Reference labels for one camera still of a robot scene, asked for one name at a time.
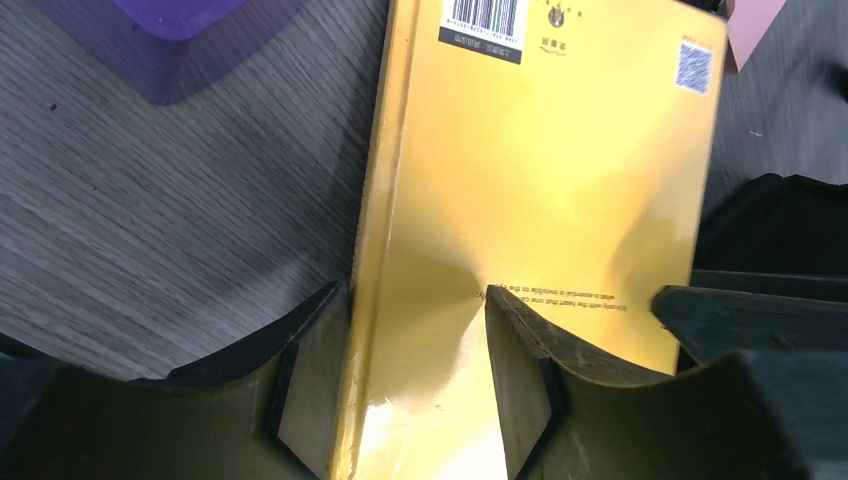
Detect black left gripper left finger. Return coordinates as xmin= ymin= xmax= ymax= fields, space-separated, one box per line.
xmin=1 ymin=282 xmax=350 ymax=479

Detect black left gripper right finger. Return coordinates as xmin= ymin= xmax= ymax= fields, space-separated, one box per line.
xmin=485 ymin=286 xmax=847 ymax=479

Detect purple card holder box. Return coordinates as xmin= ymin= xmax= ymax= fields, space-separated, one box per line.
xmin=36 ymin=0 xmax=303 ymax=105

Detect pink perforated board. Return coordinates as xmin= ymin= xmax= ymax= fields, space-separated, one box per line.
xmin=717 ymin=0 xmax=786 ymax=75

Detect black backpack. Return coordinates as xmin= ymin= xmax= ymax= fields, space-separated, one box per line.
xmin=694 ymin=173 xmax=847 ymax=278

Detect yellow illustrated book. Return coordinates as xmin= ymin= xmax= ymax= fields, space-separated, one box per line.
xmin=329 ymin=1 xmax=727 ymax=479

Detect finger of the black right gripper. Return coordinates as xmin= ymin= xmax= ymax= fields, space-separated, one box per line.
xmin=651 ymin=270 xmax=847 ymax=365

